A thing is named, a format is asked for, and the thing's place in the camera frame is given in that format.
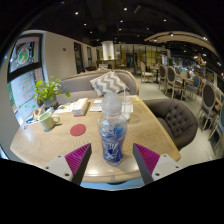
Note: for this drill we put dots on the clear plastic cup with straw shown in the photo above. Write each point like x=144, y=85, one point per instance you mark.
x=128, y=108

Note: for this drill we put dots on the group of dining chairs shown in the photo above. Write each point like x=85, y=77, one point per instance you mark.
x=206, y=96

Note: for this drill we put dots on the group of ceiling lights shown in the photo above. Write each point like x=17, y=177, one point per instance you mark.
x=125, y=9

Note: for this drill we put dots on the grey white chevron pillow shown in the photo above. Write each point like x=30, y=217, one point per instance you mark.
x=108, y=83

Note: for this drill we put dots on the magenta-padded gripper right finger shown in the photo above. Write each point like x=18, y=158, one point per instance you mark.
x=148, y=160

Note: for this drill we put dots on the clear bottle with blue label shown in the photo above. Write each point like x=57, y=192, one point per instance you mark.
x=112, y=133

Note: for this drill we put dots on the window with festive stickers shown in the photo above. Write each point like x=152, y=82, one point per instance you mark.
x=25, y=55

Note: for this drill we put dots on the white box with orange print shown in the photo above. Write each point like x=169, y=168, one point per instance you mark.
x=80, y=106

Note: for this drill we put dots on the grey curved sofa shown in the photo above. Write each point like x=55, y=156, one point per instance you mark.
x=76, y=86

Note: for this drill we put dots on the yellow paper card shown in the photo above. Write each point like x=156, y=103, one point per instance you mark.
x=135, y=98

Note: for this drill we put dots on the pale green ceramic mug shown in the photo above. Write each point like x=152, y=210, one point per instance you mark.
x=46, y=121

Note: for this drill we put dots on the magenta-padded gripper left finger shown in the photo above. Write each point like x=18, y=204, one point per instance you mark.
x=77, y=159

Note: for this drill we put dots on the flat round red coaster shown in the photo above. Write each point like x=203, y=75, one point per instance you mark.
x=78, y=130

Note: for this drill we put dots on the grey tufted armchair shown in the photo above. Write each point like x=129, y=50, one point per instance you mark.
x=176, y=120

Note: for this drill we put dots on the green potted plant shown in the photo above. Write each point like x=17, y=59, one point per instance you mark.
x=46, y=90

